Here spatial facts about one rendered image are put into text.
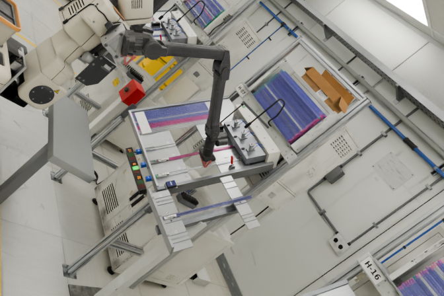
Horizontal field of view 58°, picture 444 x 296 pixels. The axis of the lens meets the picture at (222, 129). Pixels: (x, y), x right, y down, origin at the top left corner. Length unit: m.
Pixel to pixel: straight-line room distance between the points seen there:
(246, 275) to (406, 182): 1.67
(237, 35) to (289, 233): 1.88
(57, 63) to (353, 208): 2.77
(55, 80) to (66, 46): 0.16
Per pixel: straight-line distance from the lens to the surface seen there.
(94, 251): 2.38
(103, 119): 3.10
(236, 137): 2.43
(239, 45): 3.62
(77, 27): 1.81
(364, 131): 4.01
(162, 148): 2.39
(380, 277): 2.04
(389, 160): 3.83
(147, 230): 2.56
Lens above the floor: 1.53
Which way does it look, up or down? 9 degrees down
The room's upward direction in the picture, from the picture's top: 50 degrees clockwise
